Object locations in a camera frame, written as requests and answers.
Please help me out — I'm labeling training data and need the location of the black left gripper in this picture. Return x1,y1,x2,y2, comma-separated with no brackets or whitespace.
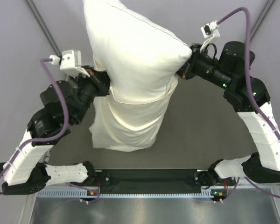
73,65,115,125

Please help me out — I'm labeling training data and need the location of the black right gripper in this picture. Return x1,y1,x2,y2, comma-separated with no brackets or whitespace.
165,43,234,91

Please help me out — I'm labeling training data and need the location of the cream pillowcase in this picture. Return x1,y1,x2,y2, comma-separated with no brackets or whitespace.
88,53,179,153

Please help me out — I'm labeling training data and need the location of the white pillow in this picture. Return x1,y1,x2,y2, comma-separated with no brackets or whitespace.
84,0,192,103

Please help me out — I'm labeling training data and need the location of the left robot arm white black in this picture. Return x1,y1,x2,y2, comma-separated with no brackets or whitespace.
0,66,110,196

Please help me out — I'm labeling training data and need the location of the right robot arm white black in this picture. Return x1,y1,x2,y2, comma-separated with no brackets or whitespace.
177,41,280,185

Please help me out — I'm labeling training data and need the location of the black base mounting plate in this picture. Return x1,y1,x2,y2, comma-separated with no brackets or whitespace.
91,168,236,194

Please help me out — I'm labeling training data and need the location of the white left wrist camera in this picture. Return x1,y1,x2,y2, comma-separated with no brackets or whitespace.
49,49,90,78

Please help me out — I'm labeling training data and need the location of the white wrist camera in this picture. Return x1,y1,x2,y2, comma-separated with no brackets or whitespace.
200,21,221,52
49,49,90,78

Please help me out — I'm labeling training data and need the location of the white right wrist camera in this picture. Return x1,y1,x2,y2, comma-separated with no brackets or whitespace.
200,21,221,52

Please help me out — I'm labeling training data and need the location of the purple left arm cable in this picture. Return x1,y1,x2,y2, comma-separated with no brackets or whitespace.
0,58,101,203

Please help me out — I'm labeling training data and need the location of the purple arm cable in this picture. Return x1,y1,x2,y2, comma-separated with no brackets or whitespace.
0,58,101,203
216,7,280,203

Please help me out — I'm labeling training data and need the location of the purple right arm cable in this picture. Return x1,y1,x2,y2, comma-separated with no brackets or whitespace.
216,7,280,203

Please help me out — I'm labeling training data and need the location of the right aluminium corner post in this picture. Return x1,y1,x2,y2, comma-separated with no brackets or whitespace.
250,0,277,41

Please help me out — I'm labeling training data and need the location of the aluminium corner post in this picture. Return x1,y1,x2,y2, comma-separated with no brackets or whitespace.
24,0,61,55
250,0,277,41

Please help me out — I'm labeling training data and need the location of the left aluminium corner post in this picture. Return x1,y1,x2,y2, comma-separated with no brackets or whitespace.
24,0,61,55

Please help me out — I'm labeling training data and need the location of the grey slotted cable duct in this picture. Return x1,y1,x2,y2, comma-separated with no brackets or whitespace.
37,188,227,198

